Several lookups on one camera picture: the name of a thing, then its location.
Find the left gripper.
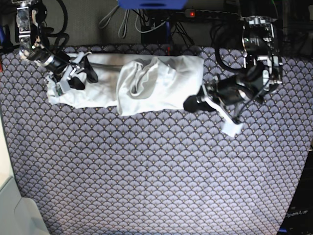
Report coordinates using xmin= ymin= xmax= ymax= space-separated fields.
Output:
xmin=183 ymin=77 xmax=256 ymax=113

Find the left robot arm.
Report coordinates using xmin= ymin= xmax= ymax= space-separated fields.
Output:
xmin=183 ymin=16 xmax=282 ymax=113

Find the white T-shirt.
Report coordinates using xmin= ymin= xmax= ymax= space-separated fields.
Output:
xmin=47 ymin=53 xmax=204 ymax=116

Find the black power strip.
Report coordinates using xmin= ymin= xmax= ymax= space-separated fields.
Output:
xmin=184 ymin=9 xmax=238 ymax=20

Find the white cable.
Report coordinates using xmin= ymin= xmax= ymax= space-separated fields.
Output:
xmin=118 ymin=9 xmax=130 ymax=39

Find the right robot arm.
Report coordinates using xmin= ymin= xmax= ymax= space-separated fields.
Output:
xmin=12 ymin=0 xmax=98 ymax=94

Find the grey plastic bin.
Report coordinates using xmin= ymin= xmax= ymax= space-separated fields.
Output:
xmin=0 ymin=176 xmax=49 ymax=235

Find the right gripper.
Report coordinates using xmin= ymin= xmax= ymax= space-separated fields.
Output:
xmin=45 ymin=55 xmax=98 ymax=90

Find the black box under table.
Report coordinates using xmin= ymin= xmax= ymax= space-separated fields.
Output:
xmin=141 ymin=25 xmax=168 ymax=44

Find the patterned blue table cloth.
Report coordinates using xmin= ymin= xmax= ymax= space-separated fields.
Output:
xmin=0 ymin=52 xmax=313 ymax=235

